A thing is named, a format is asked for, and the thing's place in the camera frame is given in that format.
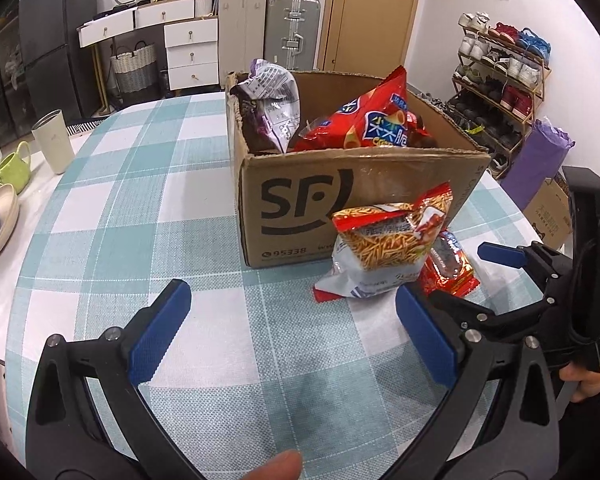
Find pile of assorted shoes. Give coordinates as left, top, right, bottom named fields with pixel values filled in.
left=420, top=92, right=461, bottom=126

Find small printed cardboard carton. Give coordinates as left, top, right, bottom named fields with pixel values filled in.
left=522, top=175, right=573, bottom=251

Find beige suitcase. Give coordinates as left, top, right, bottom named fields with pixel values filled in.
left=217, top=0, right=268, bottom=88

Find person's right hand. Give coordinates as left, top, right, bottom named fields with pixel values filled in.
left=562, top=355, right=600, bottom=403

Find silver suitcase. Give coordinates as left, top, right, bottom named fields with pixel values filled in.
left=264, top=0, right=322, bottom=72

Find dark glass cabinet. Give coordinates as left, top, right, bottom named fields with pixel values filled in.
left=0, top=0, right=26, bottom=141

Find woven basket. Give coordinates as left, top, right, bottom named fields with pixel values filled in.
left=110, top=40, right=159, bottom=93

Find brown cardboard box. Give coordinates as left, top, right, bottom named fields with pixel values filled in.
left=225, top=71, right=492, bottom=268

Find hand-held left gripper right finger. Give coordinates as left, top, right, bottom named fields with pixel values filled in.
left=390, top=284, right=563, bottom=480

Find small red snack packet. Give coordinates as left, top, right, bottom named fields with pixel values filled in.
left=420, top=230, right=481, bottom=298

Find teal checked tablecloth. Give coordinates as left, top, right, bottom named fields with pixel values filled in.
left=5, top=92, right=546, bottom=480

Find purple snack bag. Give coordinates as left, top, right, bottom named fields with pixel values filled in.
left=230, top=59, right=301, bottom=153

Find rows of assorted shoes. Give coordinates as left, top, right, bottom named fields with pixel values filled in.
left=452, top=12, right=552, bottom=171

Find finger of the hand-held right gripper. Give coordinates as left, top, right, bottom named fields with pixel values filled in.
left=427, top=287, right=575, bottom=345
left=477, top=241, right=576, bottom=291

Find purple yoga mat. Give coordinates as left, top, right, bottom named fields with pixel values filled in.
left=500, top=119, right=576, bottom=211

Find metal shoe rack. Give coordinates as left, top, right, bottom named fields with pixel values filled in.
left=447, top=12, right=552, bottom=181

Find white drawer desk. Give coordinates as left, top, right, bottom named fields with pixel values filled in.
left=76, top=0, right=220, bottom=113

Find cream tumbler cup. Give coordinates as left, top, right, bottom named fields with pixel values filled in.
left=31, top=109, right=76, bottom=175

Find striped floor mat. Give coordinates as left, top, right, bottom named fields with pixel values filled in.
left=65, top=119, right=111, bottom=133

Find person's left hand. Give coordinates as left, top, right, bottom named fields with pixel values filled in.
left=240, top=450, right=303, bottom=480

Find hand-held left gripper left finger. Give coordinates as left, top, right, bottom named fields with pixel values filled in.
left=26, top=279, right=211, bottom=480

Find green mug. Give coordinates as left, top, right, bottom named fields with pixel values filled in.
left=0, top=141, right=32, bottom=195

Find dark grey fridge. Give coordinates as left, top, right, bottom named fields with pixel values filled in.
left=17, top=0, right=103, bottom=121

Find red chip bag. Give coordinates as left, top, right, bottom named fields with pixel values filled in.
left=294, top=66, right=433, bottom=152

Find crispy noodle snack bag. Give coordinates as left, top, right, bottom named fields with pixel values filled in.
left=312, top=182, right=453, bottom=303

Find wooden door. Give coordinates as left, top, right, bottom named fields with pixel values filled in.
left=316, top=0, right=426, bottom=78

